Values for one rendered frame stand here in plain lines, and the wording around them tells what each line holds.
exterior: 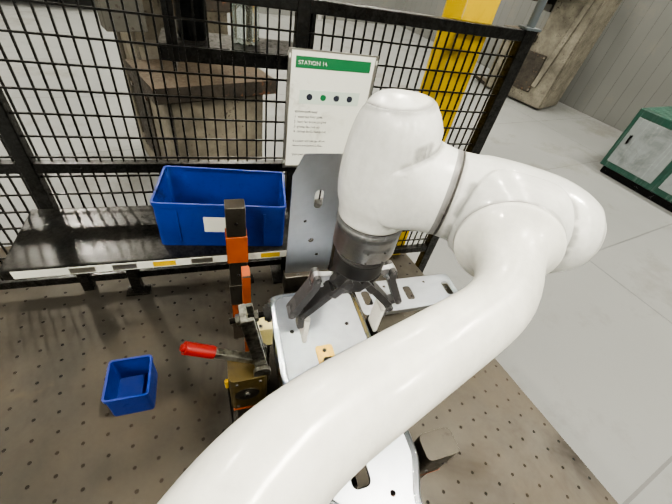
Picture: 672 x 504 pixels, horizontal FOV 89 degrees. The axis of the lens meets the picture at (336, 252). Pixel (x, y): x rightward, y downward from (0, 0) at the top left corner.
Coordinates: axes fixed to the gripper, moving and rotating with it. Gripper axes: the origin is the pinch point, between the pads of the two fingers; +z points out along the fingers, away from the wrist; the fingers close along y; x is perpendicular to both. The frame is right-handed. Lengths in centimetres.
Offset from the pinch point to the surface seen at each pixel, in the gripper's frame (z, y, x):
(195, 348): -0.5, -24.6, -0.3
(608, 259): 113, 290, 97
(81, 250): 11, -51, 37
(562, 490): 44, 60, -31
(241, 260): 9.4, -15.4, 28.6
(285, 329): 13.6, -7.5, 10.0
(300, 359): 13.7, -5.7, 2.2
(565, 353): 113, 175, 28
